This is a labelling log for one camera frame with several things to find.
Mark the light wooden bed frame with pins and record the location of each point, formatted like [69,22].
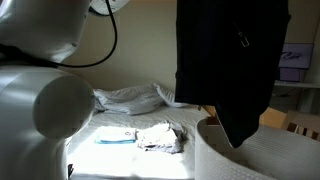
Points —
[273,118]

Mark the white and grey garment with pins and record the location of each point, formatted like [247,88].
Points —
[160,136]

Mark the grey pillow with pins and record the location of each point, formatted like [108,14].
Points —
[168,98]

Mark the white bed mattress sheet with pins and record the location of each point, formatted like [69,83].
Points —
[126,163]

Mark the rumpled grey duvet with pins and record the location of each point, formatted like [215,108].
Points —
[130,100]

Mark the folded white shirt blue trim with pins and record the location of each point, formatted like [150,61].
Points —
[115,136]

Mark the black hooded jacket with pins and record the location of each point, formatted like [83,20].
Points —
[226,66]

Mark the small black object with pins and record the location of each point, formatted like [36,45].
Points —
[70,170]

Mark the white round laundry hamper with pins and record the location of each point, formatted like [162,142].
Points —
[226,156]

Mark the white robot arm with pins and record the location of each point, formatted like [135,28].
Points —
[33,100]

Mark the wide black computer monitor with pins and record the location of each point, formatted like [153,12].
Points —
[296,56]

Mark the white desk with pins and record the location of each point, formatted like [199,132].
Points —
[296,85]

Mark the small laptop screen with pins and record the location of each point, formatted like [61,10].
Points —
[290,75]

